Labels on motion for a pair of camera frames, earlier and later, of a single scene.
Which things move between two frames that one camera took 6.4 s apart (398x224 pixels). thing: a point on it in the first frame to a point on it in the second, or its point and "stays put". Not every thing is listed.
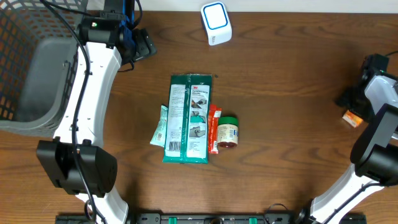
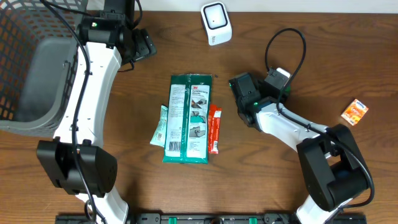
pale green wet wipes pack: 159,138 stays put
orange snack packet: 352,119 stays put
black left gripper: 146,46 stays put
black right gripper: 346,100 to 257,84
